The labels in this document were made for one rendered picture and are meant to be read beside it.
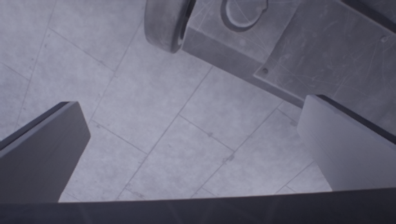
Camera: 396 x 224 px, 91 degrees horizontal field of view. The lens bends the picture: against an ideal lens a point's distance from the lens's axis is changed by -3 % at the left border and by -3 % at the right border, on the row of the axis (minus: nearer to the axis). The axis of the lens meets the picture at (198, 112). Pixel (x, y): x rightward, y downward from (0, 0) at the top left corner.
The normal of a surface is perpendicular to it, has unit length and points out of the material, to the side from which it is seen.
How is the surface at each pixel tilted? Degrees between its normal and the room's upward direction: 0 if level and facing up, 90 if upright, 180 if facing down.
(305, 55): 0
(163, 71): 0
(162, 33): 43
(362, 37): 0
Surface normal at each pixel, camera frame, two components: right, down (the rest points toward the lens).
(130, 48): -0.09, 0.38
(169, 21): -0.26, 0.76
